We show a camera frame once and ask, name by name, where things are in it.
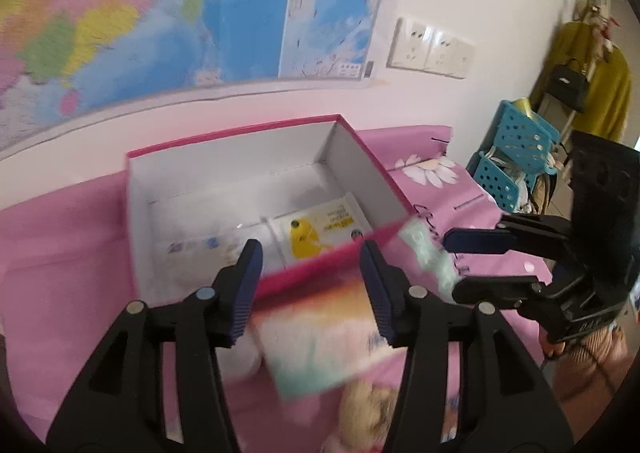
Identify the yellow duck packet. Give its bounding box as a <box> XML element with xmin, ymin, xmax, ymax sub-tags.
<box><xmin>268</xmin><ymin>193</ymin><xmax>372</xmax><ymax>265</ymax></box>

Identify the cotton swab bag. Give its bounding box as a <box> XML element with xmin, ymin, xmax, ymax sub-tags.
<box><xmin>154</xmin><ymin>223</ymin><xmax>284</xmax><ymax>287</ymax></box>

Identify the right hand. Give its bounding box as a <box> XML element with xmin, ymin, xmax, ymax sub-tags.
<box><xmin>539</xmin><ymin>324</ymin><xmax>632</xmax><ymax>402</ymax></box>

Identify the yellow hanging garment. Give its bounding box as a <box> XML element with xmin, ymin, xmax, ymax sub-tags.
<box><xmin>529</xmin><ymin>22</ymin><xmax>632</xmax><ymax>142</ymax></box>

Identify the blue perforated basket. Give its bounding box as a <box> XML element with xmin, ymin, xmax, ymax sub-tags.
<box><xmin>472</xmin><ymin>101</ymin><xmax>560</xmax><ymax>212</ymax></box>

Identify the black handbag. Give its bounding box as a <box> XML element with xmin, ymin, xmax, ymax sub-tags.
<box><xmin>546</xmin><ymin>57</ymin><xmax>589</xmax><ymax>113</ymax></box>

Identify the pink floral table cloth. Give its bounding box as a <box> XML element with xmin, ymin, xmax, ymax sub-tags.
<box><xmin>0</xmin><ymin>124</ymin><xmax>557</xmax><ymax>453</ymax></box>

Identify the pastel tissue pack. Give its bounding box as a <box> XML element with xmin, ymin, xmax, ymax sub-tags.
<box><xmin>249</xmin><ymin>276</ymin><xmax>409</xmax><ymax>401</ymax></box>

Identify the pink cardboard box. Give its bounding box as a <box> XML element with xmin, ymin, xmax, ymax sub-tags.
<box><xmin>127</xmin><ymin>116</ymin><xmax>411</xmax><ymax>306</ymax></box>

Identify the white wall switch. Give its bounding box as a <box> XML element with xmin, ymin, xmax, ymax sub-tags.
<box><xmin>423</xmin><ymin>29</ymin><xmax>475</xmax><ymax>79</ymax></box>

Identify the white wall socket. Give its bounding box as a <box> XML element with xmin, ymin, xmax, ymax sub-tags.
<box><xmin>387</xmin><ymin>17</ymin><xmax>435</xmax><ymax>72</ymax></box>

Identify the colourful wall map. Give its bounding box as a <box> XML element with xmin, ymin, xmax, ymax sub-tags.
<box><xmin>1</xmin><ymin>0</ymin><xmax>381</xmax><ymax>146</ymax></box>

